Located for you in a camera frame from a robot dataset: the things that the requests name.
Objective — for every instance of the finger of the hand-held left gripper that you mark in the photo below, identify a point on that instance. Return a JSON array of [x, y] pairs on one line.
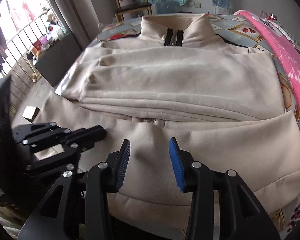
[[85, 133], [65, 156]]

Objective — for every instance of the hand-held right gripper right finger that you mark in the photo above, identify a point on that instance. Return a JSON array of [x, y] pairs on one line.
[[176, 166]]

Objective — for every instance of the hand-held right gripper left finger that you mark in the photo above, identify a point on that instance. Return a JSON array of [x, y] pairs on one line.
[[121, 168]]

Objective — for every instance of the beige zip jacket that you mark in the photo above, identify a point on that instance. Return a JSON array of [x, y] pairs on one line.
[[190, 92]]

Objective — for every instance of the small cardboard box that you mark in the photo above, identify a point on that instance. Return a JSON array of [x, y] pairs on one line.
[[30, 113]]

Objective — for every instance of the dark grey cabinet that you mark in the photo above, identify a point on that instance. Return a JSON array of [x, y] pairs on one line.
[[60, 57]]

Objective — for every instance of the red gift box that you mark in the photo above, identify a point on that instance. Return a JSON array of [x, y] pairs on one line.
[[37, 46]]

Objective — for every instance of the metal window railing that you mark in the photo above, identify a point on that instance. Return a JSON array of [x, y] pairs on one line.
[[22, 55]]

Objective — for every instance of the white plastic bag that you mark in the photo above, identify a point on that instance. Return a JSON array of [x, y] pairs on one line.
[[55, 31]]

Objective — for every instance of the grey curtain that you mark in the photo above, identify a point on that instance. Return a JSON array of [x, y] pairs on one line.
[[70, 10]]

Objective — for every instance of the wooden chair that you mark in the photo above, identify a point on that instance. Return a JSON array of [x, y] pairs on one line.
[[132, 7]]

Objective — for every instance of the hanging pink garment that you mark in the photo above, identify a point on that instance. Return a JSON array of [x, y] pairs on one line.
[[22, 12]]

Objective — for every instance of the empty blue water jug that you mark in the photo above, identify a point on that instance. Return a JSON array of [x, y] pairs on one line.
[[166, 7]]

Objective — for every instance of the pink floral blanket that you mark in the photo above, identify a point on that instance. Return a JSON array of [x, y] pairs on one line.
[[289, 62]]

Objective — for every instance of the white water dispenser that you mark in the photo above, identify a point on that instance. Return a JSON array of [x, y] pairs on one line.
[[222, 10]]

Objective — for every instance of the silver sequined cushion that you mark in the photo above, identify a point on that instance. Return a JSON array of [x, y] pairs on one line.
[[289, 33]]

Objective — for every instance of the pink glass jar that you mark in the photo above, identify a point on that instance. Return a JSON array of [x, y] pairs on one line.
[[264, 15]]

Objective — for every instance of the small red bottle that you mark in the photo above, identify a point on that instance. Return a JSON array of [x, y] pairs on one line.
[[272, 16]]

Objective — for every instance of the white wall socket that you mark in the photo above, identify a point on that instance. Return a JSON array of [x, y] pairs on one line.
[[195, 4]]

